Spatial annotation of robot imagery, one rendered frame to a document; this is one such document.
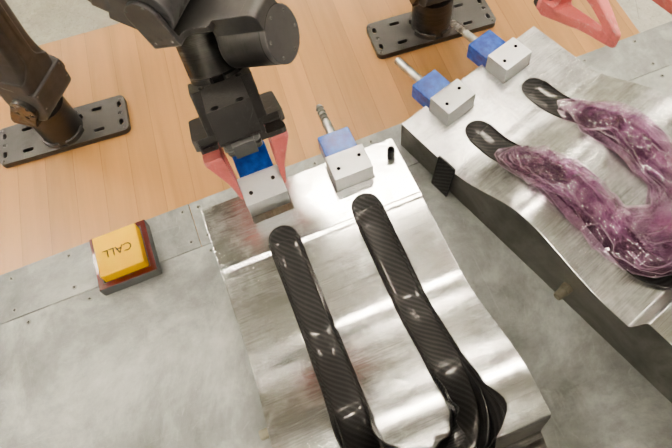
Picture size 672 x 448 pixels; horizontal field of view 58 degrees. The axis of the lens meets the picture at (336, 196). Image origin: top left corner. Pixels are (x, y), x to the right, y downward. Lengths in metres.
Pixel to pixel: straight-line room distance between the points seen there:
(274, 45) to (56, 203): 0.50
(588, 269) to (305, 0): 0.63
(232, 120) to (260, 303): 0.24
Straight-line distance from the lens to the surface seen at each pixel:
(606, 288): 0.76
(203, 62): 0.63
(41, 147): 1.02
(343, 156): 0.74
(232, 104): 0.56
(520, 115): 0.86
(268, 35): 0.58
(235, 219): 0.75
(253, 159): 0.73
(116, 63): 1.08
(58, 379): 0.87
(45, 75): 0.89
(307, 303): 0.71
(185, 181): 0.91
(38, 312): 0.91
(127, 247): 0.84
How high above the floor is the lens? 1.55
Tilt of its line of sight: 62 degrees down
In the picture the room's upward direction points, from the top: 10 degrees counter-clockwise
